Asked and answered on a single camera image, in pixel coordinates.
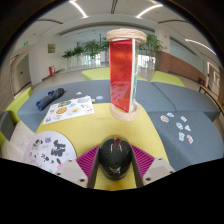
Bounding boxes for red panel rope-ended column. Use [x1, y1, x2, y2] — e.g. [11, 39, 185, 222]
[105, 28, 148, 122]

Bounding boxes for beige door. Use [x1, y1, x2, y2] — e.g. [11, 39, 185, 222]
[16, 57, 32, 90]

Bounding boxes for golden wall plaque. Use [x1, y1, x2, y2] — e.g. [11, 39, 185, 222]
[47, 43, 57, 54]

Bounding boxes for yellow-green upholstered bench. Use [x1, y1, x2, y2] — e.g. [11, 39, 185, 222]
[149, 70, 186, 88]
[81, 67, 148, 82]
[4, 86, 34, 125]

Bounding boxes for grey upholstered seat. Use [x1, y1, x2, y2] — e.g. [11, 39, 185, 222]
[0, 110, 16, 141]

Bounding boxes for black computer mouse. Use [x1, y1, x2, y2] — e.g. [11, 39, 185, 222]
[98, 136, 133, 182]

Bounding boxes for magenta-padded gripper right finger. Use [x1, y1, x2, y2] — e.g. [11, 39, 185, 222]
[130, 145, 176, 189]

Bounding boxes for white rectangular sticker sheet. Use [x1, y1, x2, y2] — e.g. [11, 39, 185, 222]
[42, 95, 95, 126]

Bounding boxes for ceiling strip lights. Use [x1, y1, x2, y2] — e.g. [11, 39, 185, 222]
[68, 0, 218, 56]

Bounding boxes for row of potted plants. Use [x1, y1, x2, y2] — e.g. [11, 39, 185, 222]
[61, 33, 164, 68]

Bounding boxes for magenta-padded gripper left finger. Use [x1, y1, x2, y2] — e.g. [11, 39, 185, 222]
[54, 145, 101, 189]

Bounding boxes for round white printed mouse pad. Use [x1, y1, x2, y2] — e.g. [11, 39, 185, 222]
[22, 130, 78, 175]

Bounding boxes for wooden chair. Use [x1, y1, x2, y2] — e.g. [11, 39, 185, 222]
[198, 84, 224, 116]

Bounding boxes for folded dark blue umbrella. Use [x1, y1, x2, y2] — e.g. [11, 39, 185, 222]
[35, 87, 66, 112]

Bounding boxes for brown reception counter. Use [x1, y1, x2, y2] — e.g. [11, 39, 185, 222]
[154, 50, 207, 83]

